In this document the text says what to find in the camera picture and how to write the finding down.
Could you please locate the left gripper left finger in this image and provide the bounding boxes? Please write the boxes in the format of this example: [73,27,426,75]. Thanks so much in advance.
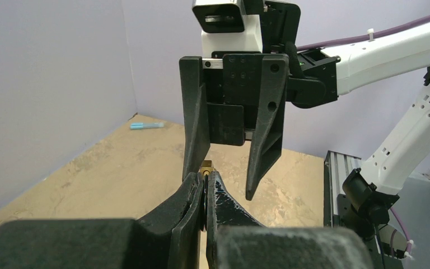
[0,173,204,268]

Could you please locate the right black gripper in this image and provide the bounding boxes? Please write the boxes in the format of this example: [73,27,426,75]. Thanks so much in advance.
[179,1,338,201]

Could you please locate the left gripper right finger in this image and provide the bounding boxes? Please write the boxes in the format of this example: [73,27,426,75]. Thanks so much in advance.
[205,171,373,268]

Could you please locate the brass padlock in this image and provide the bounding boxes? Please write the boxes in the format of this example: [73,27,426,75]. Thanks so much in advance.
[199,160,216,176]

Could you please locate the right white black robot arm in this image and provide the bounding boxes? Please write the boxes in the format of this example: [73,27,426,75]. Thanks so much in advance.
[179,1,430,238]

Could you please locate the light blue eraser block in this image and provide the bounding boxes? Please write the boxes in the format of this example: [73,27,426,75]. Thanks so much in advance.
[130,122,165,130]

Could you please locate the aluminium frame rail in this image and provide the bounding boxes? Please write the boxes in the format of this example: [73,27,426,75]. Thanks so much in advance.
[323,151,362,227]

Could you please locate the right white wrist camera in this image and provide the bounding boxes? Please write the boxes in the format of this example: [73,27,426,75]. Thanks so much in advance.
[191,0,265,58]

